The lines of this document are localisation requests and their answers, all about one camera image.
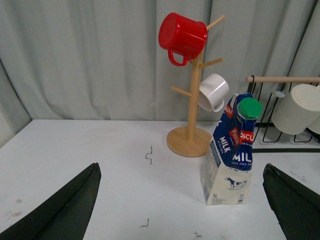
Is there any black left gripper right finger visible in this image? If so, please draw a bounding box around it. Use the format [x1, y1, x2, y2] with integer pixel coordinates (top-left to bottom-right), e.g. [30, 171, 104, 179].
[262, 163, 320, 240]

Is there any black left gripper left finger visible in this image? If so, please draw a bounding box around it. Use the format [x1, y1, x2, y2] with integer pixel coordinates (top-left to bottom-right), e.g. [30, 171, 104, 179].
[0, 163, 102, 240]

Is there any blue milk carton green cap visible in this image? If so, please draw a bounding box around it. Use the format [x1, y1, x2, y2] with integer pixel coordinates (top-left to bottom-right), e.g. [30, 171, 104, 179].
[200, 93, 262, 206]

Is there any cream ribbed cup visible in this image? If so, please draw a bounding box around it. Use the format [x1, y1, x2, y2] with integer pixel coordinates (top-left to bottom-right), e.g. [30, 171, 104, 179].
[271, 84, 320, 135]

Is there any wooden mug tree stand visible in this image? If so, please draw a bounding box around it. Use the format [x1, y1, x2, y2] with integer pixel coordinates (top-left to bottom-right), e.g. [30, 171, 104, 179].
[166, 14, 226, 158]

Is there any white ceramic mug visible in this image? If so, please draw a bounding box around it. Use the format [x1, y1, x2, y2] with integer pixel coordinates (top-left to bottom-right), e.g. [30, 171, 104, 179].
[198, 73, 230, 112]

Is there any grey curtain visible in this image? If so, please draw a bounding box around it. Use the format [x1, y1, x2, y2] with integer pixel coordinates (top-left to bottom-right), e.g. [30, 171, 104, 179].
[0, 0, 320, 148]

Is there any red enamel mug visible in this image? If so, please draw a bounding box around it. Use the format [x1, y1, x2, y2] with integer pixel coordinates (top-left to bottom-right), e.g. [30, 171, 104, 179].
[158, 12, 208, 67]

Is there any black wire dish rack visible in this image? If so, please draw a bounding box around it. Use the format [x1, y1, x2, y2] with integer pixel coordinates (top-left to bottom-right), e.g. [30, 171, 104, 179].
[246, 75, 320, 153]

